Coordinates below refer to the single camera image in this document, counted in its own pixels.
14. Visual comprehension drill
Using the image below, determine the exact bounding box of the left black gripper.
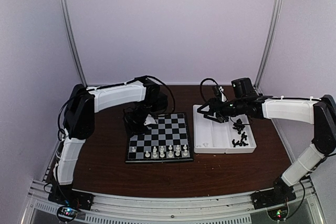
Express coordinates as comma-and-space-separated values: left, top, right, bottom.
122, 101, 154, 137

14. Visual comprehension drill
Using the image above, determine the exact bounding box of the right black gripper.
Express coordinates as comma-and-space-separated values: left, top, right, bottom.
197, 97, 246, 123

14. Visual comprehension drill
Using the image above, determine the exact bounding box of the black grey chess board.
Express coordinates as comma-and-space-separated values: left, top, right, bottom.
125, 112, 194, 163

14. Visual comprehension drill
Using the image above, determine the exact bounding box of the white queen chess piece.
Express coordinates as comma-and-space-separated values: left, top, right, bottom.
159, 150, 165, 158

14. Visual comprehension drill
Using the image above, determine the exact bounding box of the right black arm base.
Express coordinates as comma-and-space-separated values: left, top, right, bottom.
251, 177, 296, 209

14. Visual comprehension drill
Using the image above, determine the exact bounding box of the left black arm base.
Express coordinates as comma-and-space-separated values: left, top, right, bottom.
48, 182, 94, 210

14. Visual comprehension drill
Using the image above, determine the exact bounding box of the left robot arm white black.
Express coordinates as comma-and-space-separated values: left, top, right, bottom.
54, 76, 168, 205

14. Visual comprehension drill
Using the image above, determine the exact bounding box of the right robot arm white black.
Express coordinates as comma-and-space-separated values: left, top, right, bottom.
193, 78, 335, 204

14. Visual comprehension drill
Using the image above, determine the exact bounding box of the black chess pieces upper pile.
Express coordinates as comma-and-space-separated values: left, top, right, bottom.
233, 119, 245, 134

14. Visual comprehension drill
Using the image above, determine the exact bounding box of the black chess pieces pile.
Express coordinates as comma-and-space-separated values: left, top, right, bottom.
233, 119, 245, 134
232, 132, 249, 147

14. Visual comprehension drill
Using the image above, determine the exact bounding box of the black chess pieces lower pile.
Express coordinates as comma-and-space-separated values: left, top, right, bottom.
232, 132, 249, 147

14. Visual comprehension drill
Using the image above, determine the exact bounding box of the right controller board with LEDs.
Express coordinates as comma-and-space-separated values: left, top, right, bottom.
267, 206, 289, 221

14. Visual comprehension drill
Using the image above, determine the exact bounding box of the controller board with leds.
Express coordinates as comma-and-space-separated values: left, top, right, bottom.
56, 206, 78, 222
267, 206, 289, 221

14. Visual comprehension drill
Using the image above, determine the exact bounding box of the left controller board with LEDs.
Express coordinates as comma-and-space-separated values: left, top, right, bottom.
56, 206, 78, 222

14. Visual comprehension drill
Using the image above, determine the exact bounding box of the white divided plastic tray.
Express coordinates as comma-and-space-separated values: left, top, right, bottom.
193, 105, 257, 154

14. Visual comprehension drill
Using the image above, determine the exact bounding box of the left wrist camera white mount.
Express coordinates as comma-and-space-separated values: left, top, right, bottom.
144, 114, 157, 126

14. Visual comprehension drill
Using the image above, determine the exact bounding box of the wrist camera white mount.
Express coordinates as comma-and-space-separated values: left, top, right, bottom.
144, 114, 157, 126
213, 86, 227, 102

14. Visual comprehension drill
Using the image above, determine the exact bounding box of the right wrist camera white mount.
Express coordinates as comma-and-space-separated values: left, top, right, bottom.
213, 86, 227, 102

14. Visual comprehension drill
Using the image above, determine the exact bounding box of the left black cable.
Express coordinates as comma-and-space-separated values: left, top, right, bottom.
57, 76, 176, 141

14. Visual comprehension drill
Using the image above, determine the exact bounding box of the black cable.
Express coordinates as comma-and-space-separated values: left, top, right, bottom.
57, 76, 176, 141
199, 78, 336, 209

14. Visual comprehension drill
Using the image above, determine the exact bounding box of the aluminium front rail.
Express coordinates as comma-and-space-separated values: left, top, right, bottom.
18, 179, 327, 223

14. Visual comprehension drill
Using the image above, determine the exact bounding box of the right black cable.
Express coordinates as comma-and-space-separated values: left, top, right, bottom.
199, 78, 336, 209

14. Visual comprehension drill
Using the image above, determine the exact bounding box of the right aluminium frame post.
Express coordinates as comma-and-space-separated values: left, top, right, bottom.
254, 0, 283, 90

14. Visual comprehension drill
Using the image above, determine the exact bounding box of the aluminium frame post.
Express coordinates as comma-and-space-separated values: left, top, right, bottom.
254, 0, 283, 90
59, 0, 87, 87

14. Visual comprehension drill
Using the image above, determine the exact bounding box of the left aluminium frame post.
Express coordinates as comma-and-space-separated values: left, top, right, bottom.
59, 0, 87, 87

